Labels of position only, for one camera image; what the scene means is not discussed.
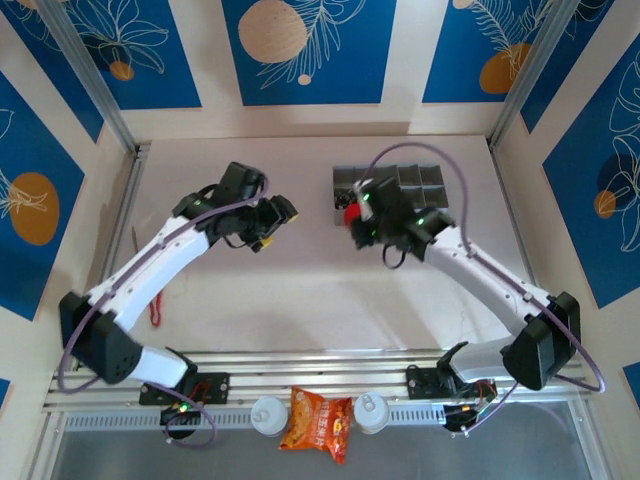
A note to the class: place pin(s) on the red snack packet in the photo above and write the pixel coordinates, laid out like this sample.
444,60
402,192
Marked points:
352,213

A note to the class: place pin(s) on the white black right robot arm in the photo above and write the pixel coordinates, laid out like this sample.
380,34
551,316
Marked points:
480,280

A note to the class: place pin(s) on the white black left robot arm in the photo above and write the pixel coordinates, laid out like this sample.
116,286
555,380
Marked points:
150,275

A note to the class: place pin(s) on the grey compartment organizer box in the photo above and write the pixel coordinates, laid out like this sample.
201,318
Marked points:
430,185

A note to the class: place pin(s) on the white pull-tab can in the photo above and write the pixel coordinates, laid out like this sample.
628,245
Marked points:
371,412

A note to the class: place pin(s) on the black left controller board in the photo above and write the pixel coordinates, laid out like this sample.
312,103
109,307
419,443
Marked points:
177,410

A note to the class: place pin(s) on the black controller board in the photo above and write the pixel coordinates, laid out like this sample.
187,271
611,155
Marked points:
177,410
460,415

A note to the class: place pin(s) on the orange snack bag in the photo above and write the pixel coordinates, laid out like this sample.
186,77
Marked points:
315,425

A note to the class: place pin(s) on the black right controller board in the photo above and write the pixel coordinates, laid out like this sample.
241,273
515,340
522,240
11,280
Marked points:
460,415

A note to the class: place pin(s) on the grey metal panel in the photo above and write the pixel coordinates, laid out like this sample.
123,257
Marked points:
450,460

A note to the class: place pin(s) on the aluminium left side rail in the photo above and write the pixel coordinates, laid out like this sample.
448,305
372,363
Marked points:
128,200

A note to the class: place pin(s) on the aluminium rail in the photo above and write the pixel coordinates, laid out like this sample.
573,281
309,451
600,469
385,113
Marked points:
523,250
128,200

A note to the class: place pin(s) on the aluminium right side rail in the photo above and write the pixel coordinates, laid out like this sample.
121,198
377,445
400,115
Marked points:
523,250

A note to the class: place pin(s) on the aluminium front rail beam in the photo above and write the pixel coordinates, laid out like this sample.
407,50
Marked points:
320,372

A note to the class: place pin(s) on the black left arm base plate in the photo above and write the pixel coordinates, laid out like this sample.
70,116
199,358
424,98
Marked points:
215,387

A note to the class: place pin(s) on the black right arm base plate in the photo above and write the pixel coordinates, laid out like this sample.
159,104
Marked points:
420,382

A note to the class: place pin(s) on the aluminium right corner post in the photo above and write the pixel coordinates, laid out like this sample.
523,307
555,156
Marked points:
535,70

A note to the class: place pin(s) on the aluminium corner post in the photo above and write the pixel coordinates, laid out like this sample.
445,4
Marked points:
535,70
89,70

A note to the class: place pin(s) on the aluminium left corner post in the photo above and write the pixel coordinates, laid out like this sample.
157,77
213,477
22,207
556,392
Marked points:
89,70

